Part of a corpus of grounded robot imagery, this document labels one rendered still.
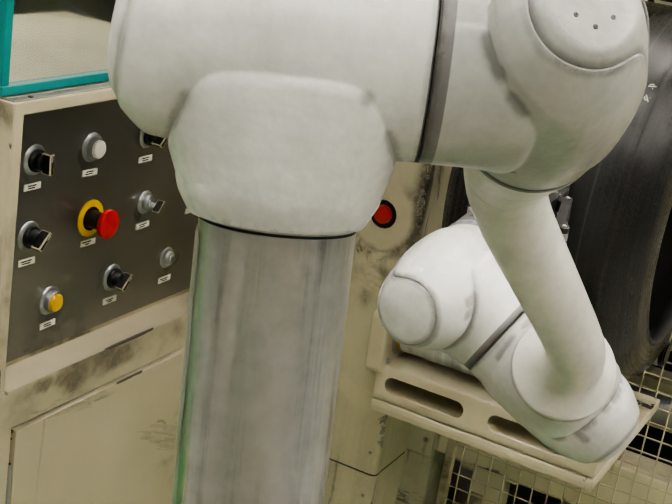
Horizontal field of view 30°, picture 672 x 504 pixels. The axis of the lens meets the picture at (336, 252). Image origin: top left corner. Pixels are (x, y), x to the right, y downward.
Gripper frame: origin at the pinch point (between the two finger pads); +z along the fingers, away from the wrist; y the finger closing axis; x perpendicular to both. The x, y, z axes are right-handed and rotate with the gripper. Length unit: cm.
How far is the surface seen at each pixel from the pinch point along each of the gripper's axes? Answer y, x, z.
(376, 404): 24, 45, 6
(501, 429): 4.9, 43.1, 9.5
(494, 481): 23, 95, 67
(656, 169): -9.9, -2.8, 8.5
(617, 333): -9.7, 20.3, 6.5
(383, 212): 32.6, 19.5, 19.5
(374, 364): 24.9, 37.6, 5.9
